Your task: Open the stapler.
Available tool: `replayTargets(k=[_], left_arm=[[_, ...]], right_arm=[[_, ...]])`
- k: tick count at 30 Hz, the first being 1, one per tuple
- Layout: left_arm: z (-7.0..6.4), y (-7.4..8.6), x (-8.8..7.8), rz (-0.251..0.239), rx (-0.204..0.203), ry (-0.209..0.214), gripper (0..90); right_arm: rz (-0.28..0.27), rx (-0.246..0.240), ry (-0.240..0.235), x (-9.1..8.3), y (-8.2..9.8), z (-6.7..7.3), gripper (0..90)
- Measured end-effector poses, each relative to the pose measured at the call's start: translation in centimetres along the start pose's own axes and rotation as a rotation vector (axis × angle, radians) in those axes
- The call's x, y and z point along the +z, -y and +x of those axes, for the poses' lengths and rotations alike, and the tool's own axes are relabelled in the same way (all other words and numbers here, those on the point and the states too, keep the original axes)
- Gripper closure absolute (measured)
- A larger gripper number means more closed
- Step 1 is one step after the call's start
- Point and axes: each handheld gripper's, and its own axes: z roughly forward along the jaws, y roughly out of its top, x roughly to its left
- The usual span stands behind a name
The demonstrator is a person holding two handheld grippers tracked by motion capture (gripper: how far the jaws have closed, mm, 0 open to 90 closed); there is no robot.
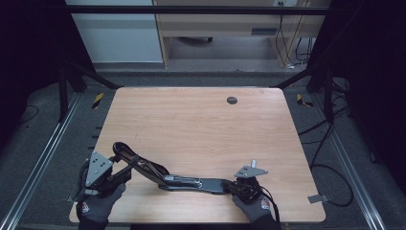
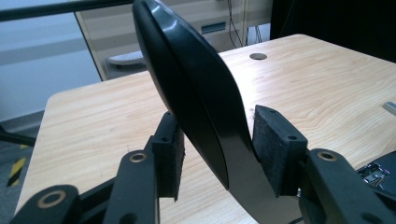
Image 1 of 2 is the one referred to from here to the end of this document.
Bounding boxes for white cabinet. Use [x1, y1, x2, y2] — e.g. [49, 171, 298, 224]
[64, 0, 164, 64]

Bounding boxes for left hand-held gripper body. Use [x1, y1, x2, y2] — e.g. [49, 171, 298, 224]
[79, 150, 132, 196]

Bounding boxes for black metal stand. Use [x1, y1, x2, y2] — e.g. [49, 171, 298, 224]
[56, 60, 124, 123]
[271, 62, 336, 123]

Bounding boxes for yellow black striped tape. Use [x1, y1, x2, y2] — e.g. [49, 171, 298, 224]
[92, 92, 105, 110]

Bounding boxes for yellow-handled tool right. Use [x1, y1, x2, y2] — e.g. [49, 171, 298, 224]
[296, 93, 314, 108]

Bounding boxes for right hand-held gripper cable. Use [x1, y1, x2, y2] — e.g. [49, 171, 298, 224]
[259, 185, 282, 226]

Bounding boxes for black cables beside desk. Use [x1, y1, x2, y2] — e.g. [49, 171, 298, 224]
[275, 0, 316, 70]

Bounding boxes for black stapler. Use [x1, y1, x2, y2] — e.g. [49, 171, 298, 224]
[112, 141, 235, 196]

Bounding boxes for looped black floor cable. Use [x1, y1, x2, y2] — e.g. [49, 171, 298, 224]
[309, 121, 354, 208]

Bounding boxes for dark curtain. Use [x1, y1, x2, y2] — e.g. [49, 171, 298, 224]
[0, 0, 94, 151]
[307, 0, 406, 195]

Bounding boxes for person's right hand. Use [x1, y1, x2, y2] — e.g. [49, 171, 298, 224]
[232, 193, 273, 223]

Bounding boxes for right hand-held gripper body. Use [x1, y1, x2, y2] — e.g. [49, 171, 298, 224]
[229, 165, 269, 204]

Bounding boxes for thin black floor cable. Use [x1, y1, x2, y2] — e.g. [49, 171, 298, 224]
[19, 104, 40, 125]

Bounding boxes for black frame crossbar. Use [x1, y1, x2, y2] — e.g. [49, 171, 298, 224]
[65, 5, 331, 16]

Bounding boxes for person's left hand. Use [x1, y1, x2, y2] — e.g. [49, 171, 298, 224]
[76, 183, 126, 223]

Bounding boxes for light wooden desk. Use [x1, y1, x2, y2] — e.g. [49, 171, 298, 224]
[152, 0, 331, 69]

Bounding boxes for left hand-held gripper cable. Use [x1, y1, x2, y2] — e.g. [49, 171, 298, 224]
[75, 159, 91, 205]

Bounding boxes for hand-held gripper cable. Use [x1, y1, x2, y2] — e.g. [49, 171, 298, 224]
[259, 185, 282, 226]
[75, 159, 91, 205]

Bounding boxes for black floor cable bundle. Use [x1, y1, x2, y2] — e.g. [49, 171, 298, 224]
[298, 76, 352, 146]

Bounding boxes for silver metal floor rail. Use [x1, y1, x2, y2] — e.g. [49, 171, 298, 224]
[0, 92, 82, 230]
[310, 94, 388, 230]

